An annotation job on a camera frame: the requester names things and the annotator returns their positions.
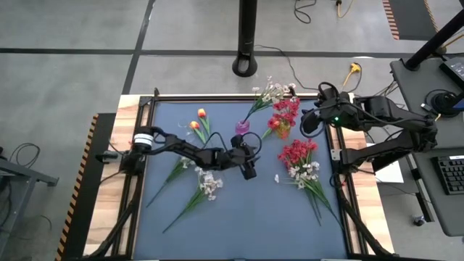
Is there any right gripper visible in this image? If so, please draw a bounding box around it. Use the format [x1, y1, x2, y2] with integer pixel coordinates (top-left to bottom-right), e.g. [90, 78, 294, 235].
[300, 85, 358, 135]

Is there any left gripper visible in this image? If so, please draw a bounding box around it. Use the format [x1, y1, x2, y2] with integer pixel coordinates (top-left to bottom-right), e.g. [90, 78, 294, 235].
[223, 134, 262, 181]

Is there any red artificial flower bunch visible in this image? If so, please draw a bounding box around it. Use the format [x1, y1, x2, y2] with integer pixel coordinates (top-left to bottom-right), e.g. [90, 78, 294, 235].
[277, 138, 323, 226]
[267, 96, 302, 141]

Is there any pink glass vase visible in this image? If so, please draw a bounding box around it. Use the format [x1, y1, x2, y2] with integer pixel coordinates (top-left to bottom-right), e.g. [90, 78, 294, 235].
[234, 119, 251, 136]

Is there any yellow glass vase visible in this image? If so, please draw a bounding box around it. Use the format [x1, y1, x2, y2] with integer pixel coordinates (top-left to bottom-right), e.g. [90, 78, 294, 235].
[275, 121, 292, 141]

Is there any yellow power plug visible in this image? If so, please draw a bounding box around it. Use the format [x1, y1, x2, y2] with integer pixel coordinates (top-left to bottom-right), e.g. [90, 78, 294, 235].
[342, 62, 363, 88]

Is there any blue table mat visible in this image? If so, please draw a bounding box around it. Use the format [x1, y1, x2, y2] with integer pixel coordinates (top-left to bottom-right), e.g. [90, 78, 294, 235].
[132, 99, 349, 260]

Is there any black diagonal support bar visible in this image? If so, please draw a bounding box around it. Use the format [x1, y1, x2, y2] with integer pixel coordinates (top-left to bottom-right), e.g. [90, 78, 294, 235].
[372, 144, 425, 173]

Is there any grey desk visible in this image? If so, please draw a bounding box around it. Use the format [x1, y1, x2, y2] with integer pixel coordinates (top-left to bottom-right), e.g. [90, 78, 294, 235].
[389, 54, 464, 239]

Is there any white paper sheet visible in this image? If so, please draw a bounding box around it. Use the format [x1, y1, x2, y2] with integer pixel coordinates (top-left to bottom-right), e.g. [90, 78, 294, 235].
[365, 143, 405, 184]

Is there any striped-edge black floor mat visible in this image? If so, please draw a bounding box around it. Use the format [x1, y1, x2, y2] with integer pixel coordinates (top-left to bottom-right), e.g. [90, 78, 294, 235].
[382, 0, 442, 41]
[54, 112, 117, 261]

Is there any black round stand base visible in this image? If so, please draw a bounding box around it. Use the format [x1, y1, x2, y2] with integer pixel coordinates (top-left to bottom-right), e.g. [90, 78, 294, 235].
[423, 89, 464, 119]

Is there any black diagonal pole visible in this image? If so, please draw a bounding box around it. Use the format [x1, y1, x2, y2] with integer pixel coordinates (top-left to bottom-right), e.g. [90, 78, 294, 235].
[404, 7, 464, 72]

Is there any black laptop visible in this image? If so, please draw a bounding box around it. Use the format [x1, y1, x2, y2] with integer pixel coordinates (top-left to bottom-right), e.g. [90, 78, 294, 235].
[439, 56, 464, 91]

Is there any black keyboard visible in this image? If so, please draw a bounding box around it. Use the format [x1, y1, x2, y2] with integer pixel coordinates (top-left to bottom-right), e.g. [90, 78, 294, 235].
[431, 154, 464, 196]

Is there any grey metal cart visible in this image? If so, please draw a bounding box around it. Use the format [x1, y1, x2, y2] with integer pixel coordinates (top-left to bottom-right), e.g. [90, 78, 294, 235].
[0, 146, 60, 261]

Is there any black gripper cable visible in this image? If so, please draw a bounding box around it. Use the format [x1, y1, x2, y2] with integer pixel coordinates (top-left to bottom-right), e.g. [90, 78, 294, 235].
[202, 130, 262, 155]
[299, 81, 340, 139]

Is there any black floor cable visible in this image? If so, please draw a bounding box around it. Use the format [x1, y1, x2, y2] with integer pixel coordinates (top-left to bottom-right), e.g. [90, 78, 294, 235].
[293, 0, 318, 25]
[253, 43, 358, 94]
[9, 142, 41, 170]

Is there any orange floor cable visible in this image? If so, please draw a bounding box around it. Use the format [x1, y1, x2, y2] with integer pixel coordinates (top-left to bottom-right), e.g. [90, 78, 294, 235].
[335, 0, 355, 19]

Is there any black aluminium table frame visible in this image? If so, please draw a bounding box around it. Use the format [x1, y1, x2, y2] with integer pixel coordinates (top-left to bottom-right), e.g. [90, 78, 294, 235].
[83, 86, 396, 260]

